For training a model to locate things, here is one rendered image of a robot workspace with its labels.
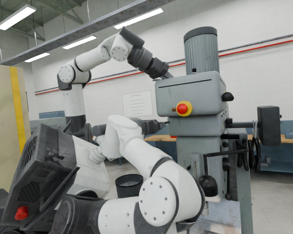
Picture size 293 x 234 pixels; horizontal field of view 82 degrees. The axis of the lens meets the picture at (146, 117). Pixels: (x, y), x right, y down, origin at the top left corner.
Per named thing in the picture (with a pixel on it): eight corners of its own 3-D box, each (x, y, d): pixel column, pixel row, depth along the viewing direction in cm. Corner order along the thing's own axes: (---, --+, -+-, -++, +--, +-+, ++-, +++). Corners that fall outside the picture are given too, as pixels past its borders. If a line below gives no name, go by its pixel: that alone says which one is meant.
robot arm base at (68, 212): (50, 261, 37) (76, 211, 38) (43, 222, 47) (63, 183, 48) (106, 254, 46) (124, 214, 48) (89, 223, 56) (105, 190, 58)
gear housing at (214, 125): (223, 136, 69) (221, 112, 68) (167, 136, 80) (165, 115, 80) (227, 126, 98) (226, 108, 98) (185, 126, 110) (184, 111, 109)
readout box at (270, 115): (284, 146, 86) (282, 106, 85) (263, 146, 90) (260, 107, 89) (276, 139, 103) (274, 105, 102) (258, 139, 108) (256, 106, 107)
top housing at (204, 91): (222, 113, 59) (218, 68, 59) (155, 118, 72) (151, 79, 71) (228, 108, 101) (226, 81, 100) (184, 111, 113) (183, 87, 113)
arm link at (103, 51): (131, 54, 65) (103, 66, 70) (134, 42, 71) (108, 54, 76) (123, 38, 61) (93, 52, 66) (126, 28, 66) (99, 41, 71)
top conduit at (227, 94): (232, 100, 60) (232, 91, 60) (220, 102, 62) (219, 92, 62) (234, 100, 100) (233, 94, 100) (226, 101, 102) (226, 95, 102)
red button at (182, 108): (187, 113, 60) (186, 103, 60) (176, 114, 62) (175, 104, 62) (189, 113, 63) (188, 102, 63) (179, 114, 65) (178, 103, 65)
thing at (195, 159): (202, 201, 75) (198, 154, 74) (193, 199, 77) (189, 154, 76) (203, 196, 78) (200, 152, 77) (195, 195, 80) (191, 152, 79)
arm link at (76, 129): (62, 114, 83) (66, 140, 86) (56, 117, 74) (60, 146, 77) (87, 113, 85) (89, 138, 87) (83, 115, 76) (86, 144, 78)
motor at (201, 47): (218, 81, 93) (215, 21, 91) (183, 86, 102) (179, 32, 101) (221, 84, 110) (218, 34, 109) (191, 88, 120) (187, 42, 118)
